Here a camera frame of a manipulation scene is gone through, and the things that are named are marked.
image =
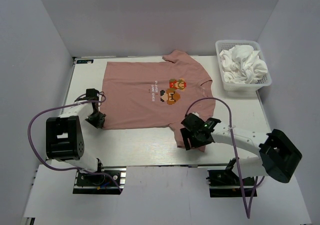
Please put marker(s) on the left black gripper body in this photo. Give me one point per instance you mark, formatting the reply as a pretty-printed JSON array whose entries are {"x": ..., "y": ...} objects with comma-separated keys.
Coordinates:
[{"x": 96, "y": 119}]

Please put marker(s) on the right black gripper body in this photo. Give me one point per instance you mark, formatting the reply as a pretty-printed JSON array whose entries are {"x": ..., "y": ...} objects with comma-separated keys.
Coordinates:
[{"x": 196, "y": 141}]

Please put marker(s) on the pink printed t shirt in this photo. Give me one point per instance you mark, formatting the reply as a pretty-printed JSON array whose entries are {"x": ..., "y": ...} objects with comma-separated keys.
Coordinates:
[{"x": 156, "y": 94}]

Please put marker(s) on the white t shirt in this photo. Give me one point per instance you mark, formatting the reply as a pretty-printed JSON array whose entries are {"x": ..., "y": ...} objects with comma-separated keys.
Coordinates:
[{"x": 242, "y": 64}]

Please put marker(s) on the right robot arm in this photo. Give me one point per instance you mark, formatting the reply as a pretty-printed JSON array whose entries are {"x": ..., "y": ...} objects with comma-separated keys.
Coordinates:
[{"x": 274, "y": 153}]

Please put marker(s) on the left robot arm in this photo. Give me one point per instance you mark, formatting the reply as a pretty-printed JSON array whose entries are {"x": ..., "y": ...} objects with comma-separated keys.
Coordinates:
[{"x": 64, "y": 137}]

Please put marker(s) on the dark label sticker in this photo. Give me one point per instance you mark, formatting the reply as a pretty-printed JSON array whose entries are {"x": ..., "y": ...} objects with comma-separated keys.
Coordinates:
[{"x": 84, "y": 61}]

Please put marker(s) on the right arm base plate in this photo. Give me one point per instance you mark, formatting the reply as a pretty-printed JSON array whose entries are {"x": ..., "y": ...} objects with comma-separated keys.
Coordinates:
[{"x": 223, "y": 184}]

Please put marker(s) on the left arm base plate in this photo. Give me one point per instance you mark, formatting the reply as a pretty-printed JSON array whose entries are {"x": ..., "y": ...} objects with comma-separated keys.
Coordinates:
[{"x": 112, "y": 183}]

